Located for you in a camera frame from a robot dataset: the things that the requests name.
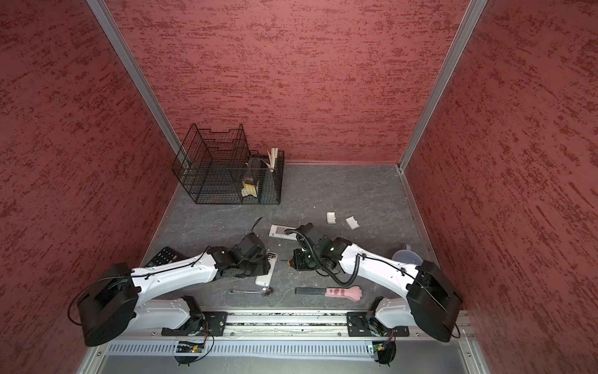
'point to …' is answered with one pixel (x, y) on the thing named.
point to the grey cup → (408, 256)
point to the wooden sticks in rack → (272, 157)
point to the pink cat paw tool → (353, 293)
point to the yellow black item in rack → (249, 185)
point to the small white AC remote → (264, 280)
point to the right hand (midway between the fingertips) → (292, 270)
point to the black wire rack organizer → (218, 168)
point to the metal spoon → (267, 291)
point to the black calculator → (166, 255)
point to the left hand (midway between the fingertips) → (262, 272)
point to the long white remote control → (279, 231)
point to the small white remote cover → (331, 217)
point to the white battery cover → (352, 223)
